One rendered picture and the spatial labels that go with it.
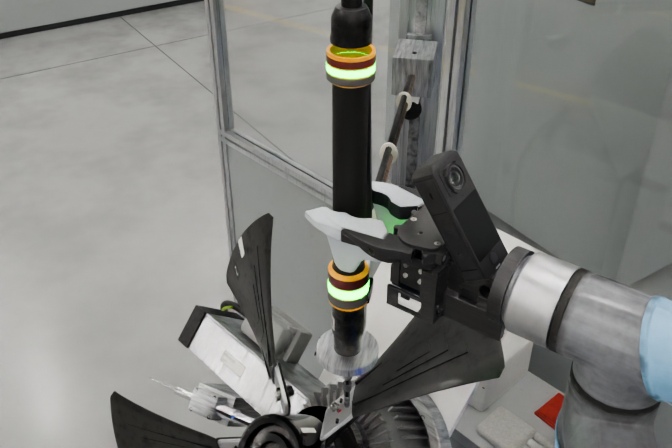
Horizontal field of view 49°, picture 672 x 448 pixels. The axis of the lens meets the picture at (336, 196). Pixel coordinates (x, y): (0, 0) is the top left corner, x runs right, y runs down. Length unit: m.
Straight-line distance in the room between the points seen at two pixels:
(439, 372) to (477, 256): 0.32
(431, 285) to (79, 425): 2.25
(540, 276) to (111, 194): 3.47
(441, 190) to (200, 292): 2.66
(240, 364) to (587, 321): 0.81
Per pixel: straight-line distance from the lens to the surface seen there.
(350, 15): 0.63
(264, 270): 1.11
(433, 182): 0.63
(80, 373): 3.01
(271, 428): 1.07
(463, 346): 0.95
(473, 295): 0.69
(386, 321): 1.29
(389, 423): 1.16
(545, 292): 0.63
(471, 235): 0.65
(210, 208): 3.76
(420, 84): 1.29
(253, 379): 1.30
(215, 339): 1.37
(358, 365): 0.83
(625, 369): 0.63
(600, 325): 0.62
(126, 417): 1.28
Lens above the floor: 2.06
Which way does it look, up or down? 33 degrees down
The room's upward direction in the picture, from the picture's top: straight up
